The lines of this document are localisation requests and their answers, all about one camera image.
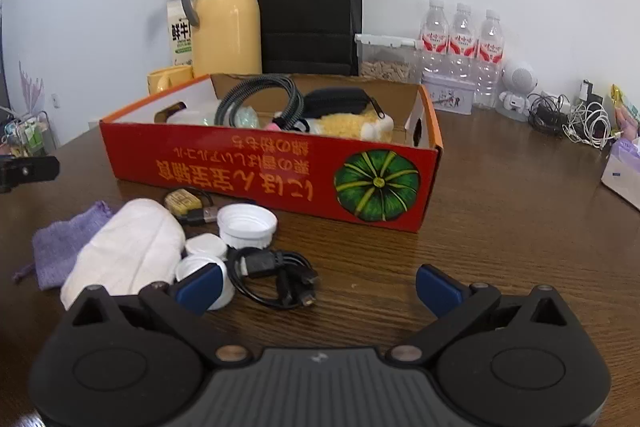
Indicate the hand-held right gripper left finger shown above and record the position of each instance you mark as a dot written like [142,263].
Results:
[200,287]

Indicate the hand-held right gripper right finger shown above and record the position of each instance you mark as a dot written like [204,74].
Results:
[435,289]

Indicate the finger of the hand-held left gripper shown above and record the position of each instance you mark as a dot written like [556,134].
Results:
[30,169]

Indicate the small white lid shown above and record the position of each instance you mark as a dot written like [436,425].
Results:
[192,267]
[205,247]

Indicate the purple fabric pouch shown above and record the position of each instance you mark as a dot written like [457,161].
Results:
[60,247]

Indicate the yellow usb adapter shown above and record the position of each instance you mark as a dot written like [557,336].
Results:
[182,202]

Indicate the orange cardboard box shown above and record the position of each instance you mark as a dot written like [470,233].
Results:
[200,162]

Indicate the yellow plush toy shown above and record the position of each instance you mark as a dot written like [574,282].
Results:
[345,124]

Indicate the storage rack with items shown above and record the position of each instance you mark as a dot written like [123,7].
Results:
[25,134]

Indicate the large ribbed white cap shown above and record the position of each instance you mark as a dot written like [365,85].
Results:
[247,227]

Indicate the white folded cloth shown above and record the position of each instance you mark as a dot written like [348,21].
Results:
[130,247]

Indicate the yellow mug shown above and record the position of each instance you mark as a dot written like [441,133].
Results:
[165,79]

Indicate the teal plastic wrapper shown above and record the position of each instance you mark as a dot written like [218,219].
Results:
[246,118]

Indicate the small pink item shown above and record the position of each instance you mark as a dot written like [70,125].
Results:
[273,125]

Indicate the small printed tin box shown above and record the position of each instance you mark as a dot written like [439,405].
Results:
[450,94]

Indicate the white milk carton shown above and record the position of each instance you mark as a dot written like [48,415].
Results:
[181,32]

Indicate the black zipper pouch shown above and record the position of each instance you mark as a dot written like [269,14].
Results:
[335,102]

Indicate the purple tissue pack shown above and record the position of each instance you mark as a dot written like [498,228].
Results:
[625,172]

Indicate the white robot toy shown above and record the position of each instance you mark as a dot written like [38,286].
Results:
[519,79]

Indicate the clear food container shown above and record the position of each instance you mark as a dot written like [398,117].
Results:
[387,59]

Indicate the clear water bottle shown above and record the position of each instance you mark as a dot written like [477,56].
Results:
[462,44]
[490,57]
[434,39]

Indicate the yellow thermos jug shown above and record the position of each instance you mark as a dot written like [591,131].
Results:
[225,27]

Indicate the yellow green packet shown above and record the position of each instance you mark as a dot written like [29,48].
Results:
[625,112]

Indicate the white wall socket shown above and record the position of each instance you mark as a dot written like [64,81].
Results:
[54,100]

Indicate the purple flower wall sticker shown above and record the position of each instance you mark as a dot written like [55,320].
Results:
[30,89]

